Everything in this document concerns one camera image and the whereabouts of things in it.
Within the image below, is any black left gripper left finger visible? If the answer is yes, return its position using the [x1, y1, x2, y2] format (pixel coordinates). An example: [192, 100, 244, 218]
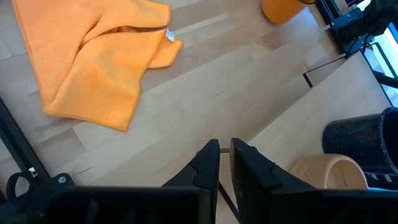
[46, 139, 221, 224]

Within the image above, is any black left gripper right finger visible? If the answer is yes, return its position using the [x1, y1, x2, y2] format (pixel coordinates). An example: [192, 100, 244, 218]
[229, 138, 398, 224]

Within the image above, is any wooden cup with handle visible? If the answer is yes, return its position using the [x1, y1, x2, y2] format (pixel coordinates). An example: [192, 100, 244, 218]
[289, 153, 369, 190]

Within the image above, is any black speckled enamel mug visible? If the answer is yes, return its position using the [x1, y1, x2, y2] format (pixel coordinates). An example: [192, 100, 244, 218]
[322, 106, 398, 175]

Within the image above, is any orange enamel mug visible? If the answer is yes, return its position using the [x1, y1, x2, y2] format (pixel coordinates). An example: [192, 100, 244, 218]
[261, 0, 315, 25]

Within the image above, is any wooden shelf with black legs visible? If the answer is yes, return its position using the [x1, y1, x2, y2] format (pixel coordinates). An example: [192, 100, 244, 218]
[195, 42, 398, 224]

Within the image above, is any orange microfibre cloth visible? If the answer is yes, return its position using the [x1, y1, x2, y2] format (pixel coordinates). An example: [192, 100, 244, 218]
[11, 0, 185, 133]

